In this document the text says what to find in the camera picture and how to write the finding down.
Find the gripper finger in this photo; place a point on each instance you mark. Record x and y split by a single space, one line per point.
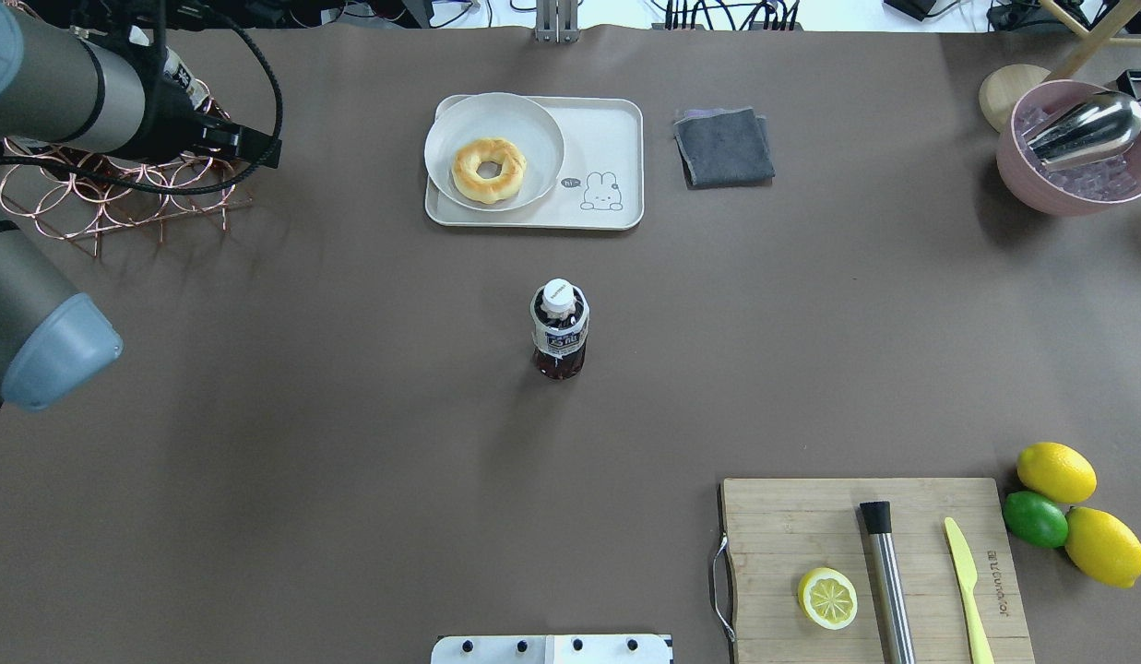
257 148

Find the copper wire bottle rack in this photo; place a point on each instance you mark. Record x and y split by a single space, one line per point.
80 198

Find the cream serving tray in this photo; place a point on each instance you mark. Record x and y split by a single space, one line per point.
599 187

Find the pink bowl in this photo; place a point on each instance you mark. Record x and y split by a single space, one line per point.
1051 96

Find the grey folded cloth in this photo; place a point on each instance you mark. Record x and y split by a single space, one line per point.
724 147

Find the steel ice scoop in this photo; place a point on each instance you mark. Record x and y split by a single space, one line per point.
1104 125

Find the yellow plastic knife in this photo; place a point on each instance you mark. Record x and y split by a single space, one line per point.
967 577

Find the green lime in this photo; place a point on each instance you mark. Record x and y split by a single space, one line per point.
1035 519

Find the tea bottle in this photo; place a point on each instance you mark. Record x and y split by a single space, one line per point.
559 314
176 70

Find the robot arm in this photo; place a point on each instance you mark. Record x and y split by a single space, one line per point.
95 100

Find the half lemon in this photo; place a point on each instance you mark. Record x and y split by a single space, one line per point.
827 598

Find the glazed donut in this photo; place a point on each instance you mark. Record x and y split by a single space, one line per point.
489 170

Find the steel muddler black tip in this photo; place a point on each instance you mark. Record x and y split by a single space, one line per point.
876 517

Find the wooden mug tree stand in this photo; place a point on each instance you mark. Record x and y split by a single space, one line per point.
1000 91

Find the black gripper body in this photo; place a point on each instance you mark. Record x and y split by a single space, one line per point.
167 126

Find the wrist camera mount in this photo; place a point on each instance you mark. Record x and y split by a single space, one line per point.
121 17

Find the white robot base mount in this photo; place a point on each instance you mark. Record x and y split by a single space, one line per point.
554 648

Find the clear ice cubes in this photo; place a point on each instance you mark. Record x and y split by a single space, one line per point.
1104 181

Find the wooden cutting board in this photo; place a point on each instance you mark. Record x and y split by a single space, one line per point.
779 529

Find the white round plate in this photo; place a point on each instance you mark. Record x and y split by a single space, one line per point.
522 122

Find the whole yellow lemon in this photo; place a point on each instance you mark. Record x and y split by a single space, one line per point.
1056 471

